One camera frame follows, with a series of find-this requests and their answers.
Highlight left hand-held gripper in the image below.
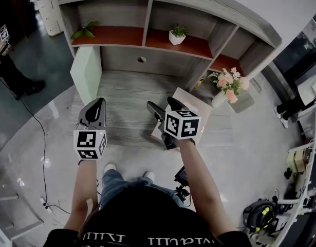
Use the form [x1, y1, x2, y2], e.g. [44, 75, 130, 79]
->
[72, 98, 108, 161]

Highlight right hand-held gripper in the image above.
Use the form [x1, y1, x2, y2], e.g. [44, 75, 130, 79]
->
[146, 96, 201, 150]

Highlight pink box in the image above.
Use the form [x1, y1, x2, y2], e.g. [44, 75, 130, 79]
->
[150, 86, 213, 147]

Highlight light green box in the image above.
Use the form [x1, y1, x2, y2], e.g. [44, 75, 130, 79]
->
[69, 46, 103, 105]

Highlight person's right forearm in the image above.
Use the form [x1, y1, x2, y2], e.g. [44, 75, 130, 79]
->
[177, 138, 237, 238]

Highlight person's left forearm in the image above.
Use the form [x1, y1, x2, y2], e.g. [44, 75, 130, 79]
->
[63, 160, 100, 233]

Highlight grey wooden desk with shelves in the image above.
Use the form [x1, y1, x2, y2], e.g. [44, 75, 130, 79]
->
[56, 0, 284, 149]

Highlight white vase with pink flowers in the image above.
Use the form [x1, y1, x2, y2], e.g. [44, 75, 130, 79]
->
[207, 67, 251, 109]

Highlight small black monitor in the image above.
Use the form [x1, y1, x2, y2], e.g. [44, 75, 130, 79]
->
[174, 165, 189, 188]

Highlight small white potted plant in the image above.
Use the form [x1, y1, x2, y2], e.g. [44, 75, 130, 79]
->
[169, 23, 189, 46]

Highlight person's blue jeans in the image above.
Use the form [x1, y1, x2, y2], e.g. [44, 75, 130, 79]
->
[99, 168, 186, 211]

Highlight green leafy plant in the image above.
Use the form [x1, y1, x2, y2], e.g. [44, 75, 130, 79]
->
[70, 21, 100, 40]

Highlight white power strip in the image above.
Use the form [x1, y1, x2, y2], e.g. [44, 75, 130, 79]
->
[39, 196, 52, 211]

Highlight person's black shirt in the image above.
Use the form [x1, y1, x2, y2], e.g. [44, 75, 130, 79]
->
[46, 185, 253, 247]

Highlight white round drawer cabinet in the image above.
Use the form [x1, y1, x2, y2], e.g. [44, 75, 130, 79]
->
[35, 0, 65, 38]

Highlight beige plastic housing block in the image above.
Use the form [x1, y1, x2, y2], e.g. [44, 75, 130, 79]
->
[286, 148, 312, 175]

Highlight black and yellow bag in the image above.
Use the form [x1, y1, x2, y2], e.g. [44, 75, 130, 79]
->
[243, 199, 280, 235]

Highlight black glass door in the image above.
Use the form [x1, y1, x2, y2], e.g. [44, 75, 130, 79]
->
[272, 16, 316, 87]

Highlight white work desk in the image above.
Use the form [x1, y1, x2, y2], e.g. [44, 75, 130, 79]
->
[275, 109, 316, 247]

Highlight black floor cable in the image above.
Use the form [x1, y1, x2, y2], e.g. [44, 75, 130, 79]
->
[18, 96, 71, 216]

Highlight black monitor mount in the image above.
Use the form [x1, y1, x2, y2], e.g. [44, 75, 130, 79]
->
[175, 185, 192, 203]

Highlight grey metal frame table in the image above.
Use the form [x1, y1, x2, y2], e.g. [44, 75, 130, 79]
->
[0, 193, 45, 242]

